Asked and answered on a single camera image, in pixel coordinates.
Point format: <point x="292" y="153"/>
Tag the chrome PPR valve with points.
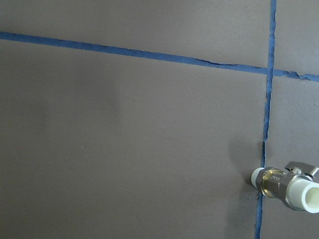
<point x="295" y="186"/>

